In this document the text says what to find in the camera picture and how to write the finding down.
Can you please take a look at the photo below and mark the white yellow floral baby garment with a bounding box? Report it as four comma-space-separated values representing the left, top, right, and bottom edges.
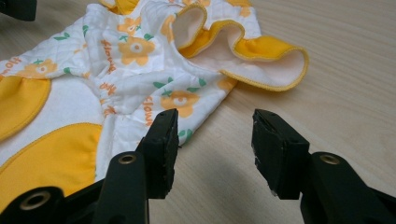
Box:
0, 0, 310, 213

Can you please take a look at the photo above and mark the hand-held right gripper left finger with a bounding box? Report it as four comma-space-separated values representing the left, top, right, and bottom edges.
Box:
92, 107, 180, 224

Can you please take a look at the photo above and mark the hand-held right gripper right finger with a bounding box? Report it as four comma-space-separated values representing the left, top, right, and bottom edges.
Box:
250, 108, 396, 224

